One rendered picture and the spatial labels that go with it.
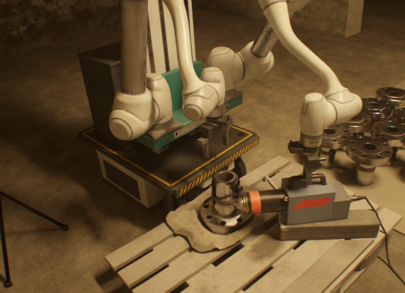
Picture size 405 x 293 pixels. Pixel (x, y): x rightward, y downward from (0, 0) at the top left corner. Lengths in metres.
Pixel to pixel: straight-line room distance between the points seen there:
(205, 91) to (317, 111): 0.43
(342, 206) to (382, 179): 0.79
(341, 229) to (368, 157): 0.58
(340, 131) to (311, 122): 0.98
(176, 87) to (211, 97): 0.55
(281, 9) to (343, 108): 0.46
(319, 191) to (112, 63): 1.16
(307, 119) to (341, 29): 4.10
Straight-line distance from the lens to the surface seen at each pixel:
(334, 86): 1.58
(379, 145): 2.34
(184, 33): 1.47
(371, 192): 2.36
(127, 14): 1.40
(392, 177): 2.53
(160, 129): 1.76
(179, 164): 1.97
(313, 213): 1.71
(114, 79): 1.96
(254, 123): 3.01
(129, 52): 1.44
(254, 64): 2.04
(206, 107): 1.39
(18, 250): 2.24
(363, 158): 2.21
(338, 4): 5.48
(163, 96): 1.69
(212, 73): 1.53
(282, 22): 1.54
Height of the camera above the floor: 1.41
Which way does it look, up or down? 30 degrees down
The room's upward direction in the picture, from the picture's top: 4 degrees counter-clockwise
